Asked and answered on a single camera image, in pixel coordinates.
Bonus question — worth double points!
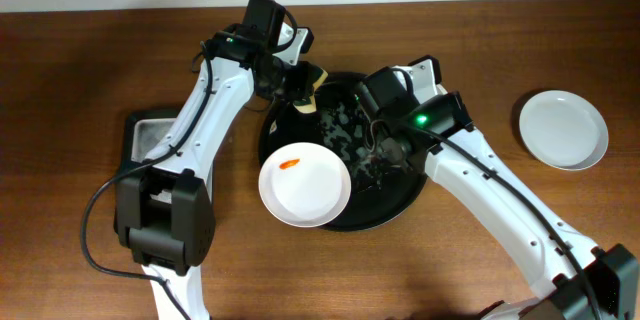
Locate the round black tray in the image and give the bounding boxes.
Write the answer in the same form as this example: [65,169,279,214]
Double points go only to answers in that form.
[258,72,427,232]

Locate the black rectangular soapy water tray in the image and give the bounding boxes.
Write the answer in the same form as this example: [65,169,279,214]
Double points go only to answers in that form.
[113,107,216,234]

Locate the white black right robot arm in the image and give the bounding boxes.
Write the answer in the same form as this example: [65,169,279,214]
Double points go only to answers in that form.
[356,93,639,320]

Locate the green yellow sponge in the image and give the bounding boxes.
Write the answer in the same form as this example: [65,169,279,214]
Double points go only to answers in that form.
[293,62,328,114]

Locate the grey plate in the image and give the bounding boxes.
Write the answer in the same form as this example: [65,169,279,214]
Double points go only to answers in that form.
[518,90,609,171]

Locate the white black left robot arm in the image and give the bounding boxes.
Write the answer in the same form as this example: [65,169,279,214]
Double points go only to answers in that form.
[114,25,313,319]

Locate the pink plate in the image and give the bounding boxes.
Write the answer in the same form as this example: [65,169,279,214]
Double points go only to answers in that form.
[258,142,351,228]

